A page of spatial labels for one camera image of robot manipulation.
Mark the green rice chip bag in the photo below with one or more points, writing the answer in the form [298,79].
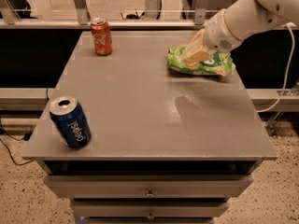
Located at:
[221,64]

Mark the top drawer metal knob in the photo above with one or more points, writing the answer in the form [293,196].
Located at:
[150,194]

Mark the grey drawer cabinet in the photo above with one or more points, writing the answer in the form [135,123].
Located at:
[146,120]

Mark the grey drawer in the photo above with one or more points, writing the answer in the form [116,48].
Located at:
[117,187]
[142,208]

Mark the top grey drawer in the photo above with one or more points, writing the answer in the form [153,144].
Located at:
[117,187]

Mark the metal railing frame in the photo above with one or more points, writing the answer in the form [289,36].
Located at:
[198,12]

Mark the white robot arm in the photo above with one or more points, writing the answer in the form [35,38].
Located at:
[245,18]

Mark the orange coca cola can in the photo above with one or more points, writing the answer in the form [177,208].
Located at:
[101,37]

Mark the lower grey drawer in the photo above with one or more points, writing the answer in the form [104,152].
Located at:
[142,208]

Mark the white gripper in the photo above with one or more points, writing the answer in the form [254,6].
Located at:
[217,32]

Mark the drawer metal knob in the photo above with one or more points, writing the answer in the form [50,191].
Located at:
[150,194]
[150,216]

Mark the lower drawer metal knob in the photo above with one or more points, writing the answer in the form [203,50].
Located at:
[150,216]

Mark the blue pepsi can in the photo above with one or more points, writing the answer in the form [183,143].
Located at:
[68,116]

